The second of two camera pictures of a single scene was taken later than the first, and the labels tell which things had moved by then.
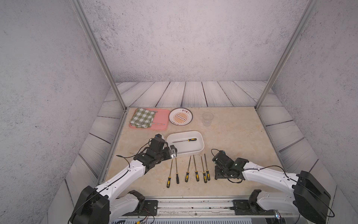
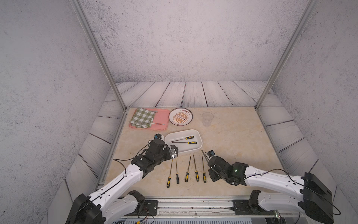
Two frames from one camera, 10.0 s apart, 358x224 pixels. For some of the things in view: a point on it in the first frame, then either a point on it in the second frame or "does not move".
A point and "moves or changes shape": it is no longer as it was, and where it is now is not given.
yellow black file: [204, 174] does not move
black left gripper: [168, 155] does not move
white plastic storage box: [187, 142] does not move
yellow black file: [189, 140] moves or changes shape
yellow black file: [208, 173] moves or changes shape
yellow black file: [197, 177] does not move
